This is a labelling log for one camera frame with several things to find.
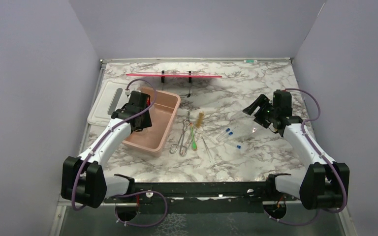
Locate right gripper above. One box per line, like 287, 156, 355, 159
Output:
243, 94, 278, 128

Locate bristle tube brush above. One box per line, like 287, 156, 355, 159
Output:
194, 111, 205, 129

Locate metal crucible tongs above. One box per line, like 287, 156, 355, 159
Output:
169, 110, 190, 156

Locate metal tweezers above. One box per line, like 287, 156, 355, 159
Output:
201, 137, 213, 163

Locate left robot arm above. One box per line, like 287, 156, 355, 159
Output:
61, 90, 153, 210

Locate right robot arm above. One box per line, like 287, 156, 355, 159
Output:
242, 88, 350, 213

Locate white bin lid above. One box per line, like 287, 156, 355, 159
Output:
87, 80, 128, 127

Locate pink plastic bin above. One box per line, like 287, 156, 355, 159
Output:
122, 86, 181, 157

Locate blue cap test tube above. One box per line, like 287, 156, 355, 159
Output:
216, 128, 231, 140

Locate black wire stand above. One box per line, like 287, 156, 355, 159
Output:
160, 70, 192, 98

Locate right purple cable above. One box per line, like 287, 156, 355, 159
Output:
262, 88, 348, 226

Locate black base frame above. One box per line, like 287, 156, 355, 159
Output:
103, 181, 298, 214

